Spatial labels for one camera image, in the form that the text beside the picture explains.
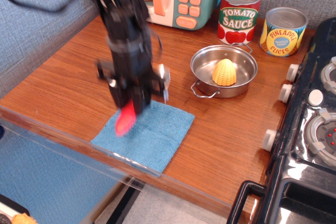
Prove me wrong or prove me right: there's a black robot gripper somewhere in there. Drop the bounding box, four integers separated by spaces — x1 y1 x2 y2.
95 39 157 115

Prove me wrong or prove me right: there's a metal spoon with red handle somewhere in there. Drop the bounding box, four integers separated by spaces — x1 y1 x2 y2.
115 63 171 136

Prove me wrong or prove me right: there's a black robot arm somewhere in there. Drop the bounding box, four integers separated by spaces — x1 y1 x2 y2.
92 0 167 115

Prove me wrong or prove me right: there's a blue cloth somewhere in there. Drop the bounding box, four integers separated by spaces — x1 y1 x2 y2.
91 101 195 173

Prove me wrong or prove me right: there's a yellow toy corn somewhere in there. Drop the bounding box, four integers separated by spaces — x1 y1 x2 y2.
212 58 237 87

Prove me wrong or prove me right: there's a small steel pot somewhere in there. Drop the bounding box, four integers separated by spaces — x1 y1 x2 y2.
191 43 258 99

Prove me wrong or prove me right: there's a clear acrylic barrier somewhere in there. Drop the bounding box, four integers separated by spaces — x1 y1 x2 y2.
1 108 230 223

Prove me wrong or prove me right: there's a tomato sauce can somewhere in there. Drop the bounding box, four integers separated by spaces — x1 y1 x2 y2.
217 0 261 45

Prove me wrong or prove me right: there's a white stove knob lower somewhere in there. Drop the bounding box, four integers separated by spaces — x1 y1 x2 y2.
262 129 277 152

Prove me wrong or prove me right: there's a white stove knob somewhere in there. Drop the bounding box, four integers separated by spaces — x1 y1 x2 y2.
262 129 277 152
286 64 300 82
278 84 293 103

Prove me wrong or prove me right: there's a white stove knob middle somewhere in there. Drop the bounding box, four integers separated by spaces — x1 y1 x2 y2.
278 84 293 103

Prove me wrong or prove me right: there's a white stove knob upper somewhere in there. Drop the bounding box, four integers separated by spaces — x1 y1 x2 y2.
286 64 300 82

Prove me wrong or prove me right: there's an orange object at corner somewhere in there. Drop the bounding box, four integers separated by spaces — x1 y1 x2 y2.
11 213 37 224

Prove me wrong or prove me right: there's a pineapple slices can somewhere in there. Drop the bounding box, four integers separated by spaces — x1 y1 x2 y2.
259 7 308 57

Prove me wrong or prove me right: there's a black toy stove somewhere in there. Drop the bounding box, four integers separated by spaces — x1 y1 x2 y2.
227 18 335 223

